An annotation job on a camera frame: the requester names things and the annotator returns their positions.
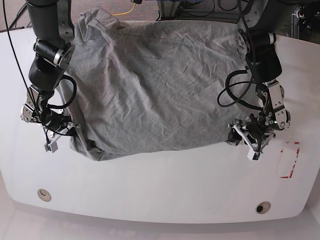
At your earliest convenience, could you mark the black cable on floor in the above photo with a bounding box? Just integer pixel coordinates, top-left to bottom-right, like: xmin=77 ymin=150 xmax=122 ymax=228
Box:
xmin=7 ymin=2 xmax=32 ymax=30

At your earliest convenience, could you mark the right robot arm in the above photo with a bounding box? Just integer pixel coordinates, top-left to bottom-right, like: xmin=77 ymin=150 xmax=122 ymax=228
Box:
xmin=21 ymin=0 xmax=77 ymax=137

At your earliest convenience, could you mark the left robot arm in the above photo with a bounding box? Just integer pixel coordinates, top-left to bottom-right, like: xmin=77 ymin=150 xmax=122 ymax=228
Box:
xmin=225 ymin=0 xmax=298 ymax=161

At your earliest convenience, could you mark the red tape rectangle marking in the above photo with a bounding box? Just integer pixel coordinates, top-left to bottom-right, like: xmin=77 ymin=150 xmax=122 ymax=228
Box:
xmin=277 ymin=141 xmax=301 ymax=179

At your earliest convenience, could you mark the table cable grommet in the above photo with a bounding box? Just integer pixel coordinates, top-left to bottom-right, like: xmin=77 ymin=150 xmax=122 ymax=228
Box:
xmin=255 ymin=201 xmax=271 ymax=215
xmin=37 ymin=189 xmax=52 ymax=202

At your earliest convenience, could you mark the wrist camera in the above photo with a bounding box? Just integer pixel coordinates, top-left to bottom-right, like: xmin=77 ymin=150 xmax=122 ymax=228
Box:
xmin=44 ymin=141 xmax=58 ymax=153
xmin=247 ymin=149 xmax=263 ymax=162

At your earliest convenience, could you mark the right table cable grommet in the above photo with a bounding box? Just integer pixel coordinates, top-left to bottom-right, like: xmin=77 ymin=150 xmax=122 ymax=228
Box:
xmin=255 ymin=201 xmax=271 ymax=215

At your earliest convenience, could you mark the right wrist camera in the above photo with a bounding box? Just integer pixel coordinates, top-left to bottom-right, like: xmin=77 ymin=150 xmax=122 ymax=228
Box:
xmin=44 ymin=141 xmax=58 ymax=153

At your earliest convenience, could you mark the left table cable grommet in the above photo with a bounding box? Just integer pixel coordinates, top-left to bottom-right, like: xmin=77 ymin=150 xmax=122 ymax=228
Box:
xmin=37 ymin=189 xmax=52 ymax=202

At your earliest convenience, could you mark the grey Hugging Face t-shirt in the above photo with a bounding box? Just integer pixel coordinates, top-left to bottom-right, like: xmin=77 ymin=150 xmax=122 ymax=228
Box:
xmin=67 ymin=8 xmax=252 ymax=161

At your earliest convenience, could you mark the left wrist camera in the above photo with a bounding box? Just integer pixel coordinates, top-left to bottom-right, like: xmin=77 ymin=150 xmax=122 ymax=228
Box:
xmin=247 ymin=149 xmax=263 ymax=162

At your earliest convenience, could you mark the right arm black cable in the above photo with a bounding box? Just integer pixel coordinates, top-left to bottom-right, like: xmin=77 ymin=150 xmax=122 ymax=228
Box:
xmin=46 ymin=74 xmax=78 ymax=111

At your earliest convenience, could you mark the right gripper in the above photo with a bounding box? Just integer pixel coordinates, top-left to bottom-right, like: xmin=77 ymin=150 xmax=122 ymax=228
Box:
xmin=41 ymin=112 xmax=81 ymax=145

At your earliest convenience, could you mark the yellow cable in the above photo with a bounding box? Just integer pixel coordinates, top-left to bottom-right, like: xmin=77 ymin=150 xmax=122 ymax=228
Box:
xmin=112 ymin=0 xmax=137 ymax=17

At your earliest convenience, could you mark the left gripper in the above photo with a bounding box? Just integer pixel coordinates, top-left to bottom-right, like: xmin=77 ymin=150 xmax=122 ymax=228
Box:
xmin=227 ymin=118 xmax=275 ymax=153

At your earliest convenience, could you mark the aluminium frame rail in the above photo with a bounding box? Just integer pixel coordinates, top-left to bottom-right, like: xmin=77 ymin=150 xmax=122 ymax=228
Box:
xmin=156 ymin=0 xmax=239 ymax=23

